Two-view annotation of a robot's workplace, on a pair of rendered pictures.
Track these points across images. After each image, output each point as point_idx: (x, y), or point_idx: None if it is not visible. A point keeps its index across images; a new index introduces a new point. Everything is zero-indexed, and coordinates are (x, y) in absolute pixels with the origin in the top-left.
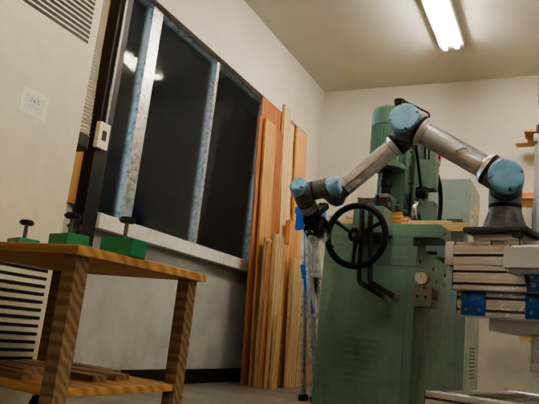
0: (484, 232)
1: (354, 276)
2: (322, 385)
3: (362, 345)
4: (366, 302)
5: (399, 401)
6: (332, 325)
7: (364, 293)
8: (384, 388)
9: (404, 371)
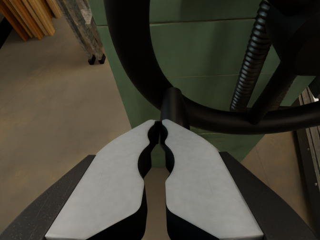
0: None
1: (189, 52)
2: (153, 155)
3: (203, 130)
4: (214, 91)
5: (239, 154)
6: (153, 118)
7: (212, 79)
8: (225, 150)
9: (254, 140)
